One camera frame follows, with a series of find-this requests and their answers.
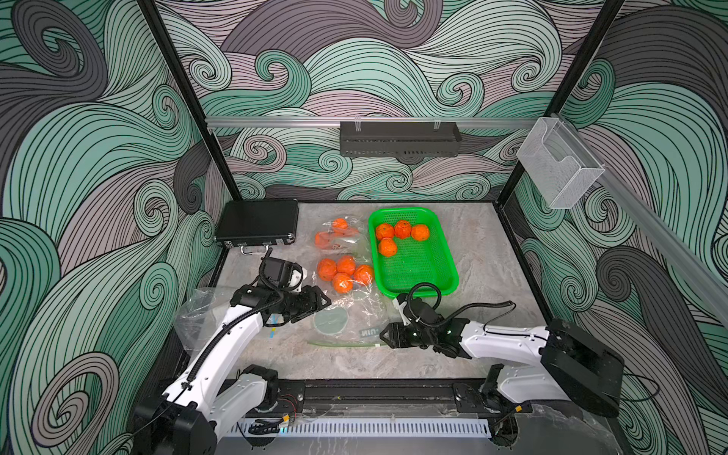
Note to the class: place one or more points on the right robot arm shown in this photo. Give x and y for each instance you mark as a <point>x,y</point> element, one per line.
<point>556,362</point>

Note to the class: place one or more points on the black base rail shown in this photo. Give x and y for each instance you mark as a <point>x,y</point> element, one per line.
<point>463,395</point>

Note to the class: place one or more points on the green plastic basket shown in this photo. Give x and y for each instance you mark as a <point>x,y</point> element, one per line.
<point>415,262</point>

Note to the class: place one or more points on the clear acrylic wall holder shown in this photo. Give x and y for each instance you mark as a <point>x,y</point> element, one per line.
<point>559,162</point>

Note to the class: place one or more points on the black wall tray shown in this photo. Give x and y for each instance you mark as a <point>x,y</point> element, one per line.
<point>408,141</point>

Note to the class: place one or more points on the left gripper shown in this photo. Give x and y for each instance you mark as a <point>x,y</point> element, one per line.
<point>310,301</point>

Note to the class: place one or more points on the blue-zip clear bag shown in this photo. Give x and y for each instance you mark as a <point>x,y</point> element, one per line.
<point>199,317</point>

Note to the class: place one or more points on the orange taken out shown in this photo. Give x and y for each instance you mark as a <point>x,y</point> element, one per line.
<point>420,233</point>
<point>402,229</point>
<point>383,231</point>
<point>387,247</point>

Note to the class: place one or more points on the white slotted cable duct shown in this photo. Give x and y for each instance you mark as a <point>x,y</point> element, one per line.
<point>387,427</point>

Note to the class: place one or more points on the black case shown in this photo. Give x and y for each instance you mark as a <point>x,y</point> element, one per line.
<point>265,222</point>

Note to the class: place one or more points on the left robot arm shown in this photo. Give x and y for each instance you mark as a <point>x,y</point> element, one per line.
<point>197,410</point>

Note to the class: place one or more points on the oranges in green-zip bag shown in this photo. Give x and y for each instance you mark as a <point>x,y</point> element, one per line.
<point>344,274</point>

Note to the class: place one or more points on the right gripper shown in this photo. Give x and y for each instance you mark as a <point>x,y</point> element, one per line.
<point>394,333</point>

